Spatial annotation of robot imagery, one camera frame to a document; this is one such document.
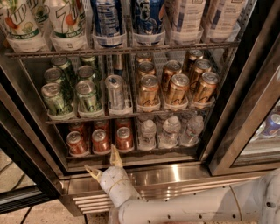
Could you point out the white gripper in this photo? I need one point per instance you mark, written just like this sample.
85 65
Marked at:
111 177

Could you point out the red coke can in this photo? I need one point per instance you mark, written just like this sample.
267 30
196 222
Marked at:
78 126
124 140
123 122
76 143
100 141
102 124

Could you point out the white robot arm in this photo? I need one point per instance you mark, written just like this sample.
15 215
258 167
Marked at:
255 199

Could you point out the steel fridge vent grille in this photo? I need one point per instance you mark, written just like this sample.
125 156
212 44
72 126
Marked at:
83 195

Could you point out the green can front right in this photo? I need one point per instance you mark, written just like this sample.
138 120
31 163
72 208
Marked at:
88 96

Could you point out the green can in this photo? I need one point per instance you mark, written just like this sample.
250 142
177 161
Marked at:
89 61
57 98
89 73
88 96
65 64
56 75

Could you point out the left glass fridge door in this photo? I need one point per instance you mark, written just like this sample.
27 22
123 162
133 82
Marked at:
19 142

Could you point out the glass fridge door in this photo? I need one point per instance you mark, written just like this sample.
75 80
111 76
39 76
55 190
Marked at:
238 151
19 142

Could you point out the silver can front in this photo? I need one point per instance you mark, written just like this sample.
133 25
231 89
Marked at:
114 85

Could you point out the gold can front left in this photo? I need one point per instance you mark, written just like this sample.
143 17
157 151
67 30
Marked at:
148 91

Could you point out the gold can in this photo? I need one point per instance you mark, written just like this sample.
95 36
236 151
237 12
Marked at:
206 87
143 56
200 66
178 86
148 91
145 68
190 57
170 68

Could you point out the green can front left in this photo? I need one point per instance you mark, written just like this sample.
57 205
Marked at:
57 98

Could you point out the green can middle right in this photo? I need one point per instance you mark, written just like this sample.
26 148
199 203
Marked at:
89 73

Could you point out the gold can front middle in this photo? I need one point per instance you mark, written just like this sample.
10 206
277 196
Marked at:
178 86

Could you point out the gold can middle left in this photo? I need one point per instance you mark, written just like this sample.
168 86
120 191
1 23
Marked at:
145 68

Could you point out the green can middle left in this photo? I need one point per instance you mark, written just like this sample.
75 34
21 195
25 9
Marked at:
56 75

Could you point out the dark can behind silver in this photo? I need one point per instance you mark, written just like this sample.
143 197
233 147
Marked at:
118 64

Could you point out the green can back right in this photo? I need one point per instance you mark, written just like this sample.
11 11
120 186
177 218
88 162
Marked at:
89 61

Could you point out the green can back left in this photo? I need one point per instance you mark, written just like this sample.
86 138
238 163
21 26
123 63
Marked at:
65 64

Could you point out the gold can back left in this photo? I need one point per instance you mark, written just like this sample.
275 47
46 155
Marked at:
143 56

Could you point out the gold can middle centre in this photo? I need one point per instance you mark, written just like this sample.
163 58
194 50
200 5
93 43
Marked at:
170 68

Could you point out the gold can front right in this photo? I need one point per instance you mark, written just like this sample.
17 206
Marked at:
206 87

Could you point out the gold can middle right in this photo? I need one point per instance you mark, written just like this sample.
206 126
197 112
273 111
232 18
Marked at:
200 66

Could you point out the gold can back right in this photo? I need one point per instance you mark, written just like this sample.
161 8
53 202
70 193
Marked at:
190 57

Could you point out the right glass fridge door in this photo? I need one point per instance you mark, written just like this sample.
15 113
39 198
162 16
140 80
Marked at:
238 151

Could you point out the blue can behind glass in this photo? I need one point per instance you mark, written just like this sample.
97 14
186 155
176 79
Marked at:
272 126

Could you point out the clear water bottle left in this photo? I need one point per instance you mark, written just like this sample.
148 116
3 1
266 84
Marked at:
147 139

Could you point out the clear water bottle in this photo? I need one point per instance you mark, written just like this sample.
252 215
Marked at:
170 132
147 139
193 129

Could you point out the clear water bottle middle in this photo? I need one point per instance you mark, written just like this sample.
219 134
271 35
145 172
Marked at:
170 132

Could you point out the clear water bottle right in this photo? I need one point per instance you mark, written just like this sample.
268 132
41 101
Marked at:
193 129

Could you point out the blue drink bottle right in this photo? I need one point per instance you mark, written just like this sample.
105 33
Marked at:
147 16

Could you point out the blue drink bottle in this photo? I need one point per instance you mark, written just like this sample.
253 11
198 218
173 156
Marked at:
108 21
147 16

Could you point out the blue drink bottle left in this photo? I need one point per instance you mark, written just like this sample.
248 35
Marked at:
108 21

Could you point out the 7up bottle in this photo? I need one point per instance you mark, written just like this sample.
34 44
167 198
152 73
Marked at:
67 17
18 19

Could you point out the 7up bottle far left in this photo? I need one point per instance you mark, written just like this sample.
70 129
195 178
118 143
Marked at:
18 19

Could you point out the white drink bottle left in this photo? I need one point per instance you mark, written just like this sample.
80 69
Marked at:
186 15

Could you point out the middle wire shelf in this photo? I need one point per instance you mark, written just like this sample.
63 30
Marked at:
129 115

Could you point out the wire shelf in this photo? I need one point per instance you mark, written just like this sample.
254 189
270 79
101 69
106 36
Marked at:
120 50
129 115

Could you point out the upper wire shelf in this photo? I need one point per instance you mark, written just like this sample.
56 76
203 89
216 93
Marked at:
120 50

